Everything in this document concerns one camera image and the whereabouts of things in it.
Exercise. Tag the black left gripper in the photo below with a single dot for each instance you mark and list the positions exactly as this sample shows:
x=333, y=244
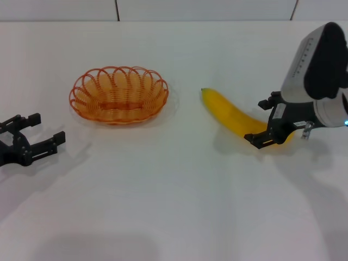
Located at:
x=12, y=152

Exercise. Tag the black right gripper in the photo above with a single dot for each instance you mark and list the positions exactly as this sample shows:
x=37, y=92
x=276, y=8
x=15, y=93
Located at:
x=293, y=114

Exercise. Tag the yellow banana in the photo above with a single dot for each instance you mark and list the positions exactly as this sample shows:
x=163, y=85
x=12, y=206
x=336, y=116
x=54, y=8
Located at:
x=228, y=111

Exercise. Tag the orange woven plastic basket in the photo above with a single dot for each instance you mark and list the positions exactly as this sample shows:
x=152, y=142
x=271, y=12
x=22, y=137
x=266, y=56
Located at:
x=119, y=100

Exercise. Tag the silver right wrist connector plug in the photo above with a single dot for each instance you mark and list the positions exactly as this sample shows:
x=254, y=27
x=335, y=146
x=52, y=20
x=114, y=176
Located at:
x=307, y=130

